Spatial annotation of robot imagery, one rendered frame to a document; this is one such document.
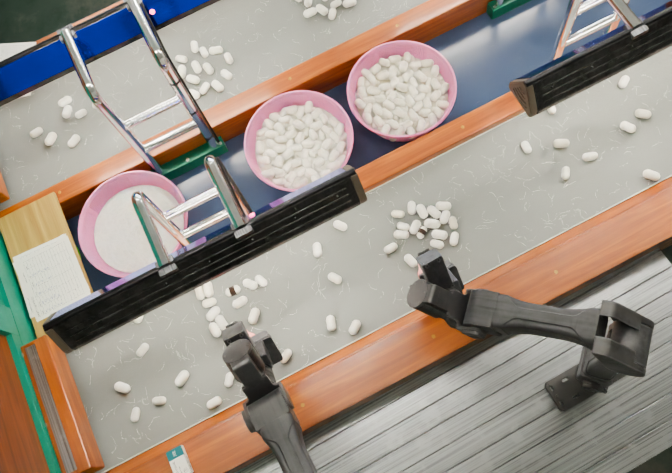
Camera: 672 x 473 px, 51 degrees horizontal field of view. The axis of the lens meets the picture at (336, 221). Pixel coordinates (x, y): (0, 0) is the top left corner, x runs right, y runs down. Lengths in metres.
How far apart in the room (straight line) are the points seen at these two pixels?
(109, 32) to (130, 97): 0.36
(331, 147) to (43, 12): 1.76
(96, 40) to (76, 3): 1.58
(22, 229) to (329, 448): 0.89
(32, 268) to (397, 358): 0.87
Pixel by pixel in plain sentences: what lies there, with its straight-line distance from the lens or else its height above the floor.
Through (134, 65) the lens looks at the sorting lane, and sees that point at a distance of 1.94.
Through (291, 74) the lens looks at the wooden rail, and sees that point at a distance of 1.78.
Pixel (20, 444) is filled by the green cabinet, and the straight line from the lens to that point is 1.51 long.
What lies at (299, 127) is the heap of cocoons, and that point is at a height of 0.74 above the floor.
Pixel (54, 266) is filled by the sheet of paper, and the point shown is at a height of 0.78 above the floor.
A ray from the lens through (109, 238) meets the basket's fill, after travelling 1.77.
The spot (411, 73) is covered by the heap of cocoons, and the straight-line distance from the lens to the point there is 1.78.
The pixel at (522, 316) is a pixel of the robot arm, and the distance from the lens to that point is 1.25.
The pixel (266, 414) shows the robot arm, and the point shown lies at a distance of 1.25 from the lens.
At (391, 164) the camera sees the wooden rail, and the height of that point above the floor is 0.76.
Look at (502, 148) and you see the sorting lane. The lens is 1.70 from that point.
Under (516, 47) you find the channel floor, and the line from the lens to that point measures 1.91.
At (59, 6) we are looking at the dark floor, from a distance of 3.17.
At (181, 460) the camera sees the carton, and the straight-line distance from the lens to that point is 1.56.
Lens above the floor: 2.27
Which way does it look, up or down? 70 degrees down
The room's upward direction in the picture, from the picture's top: 17 degrees counter-clockwise
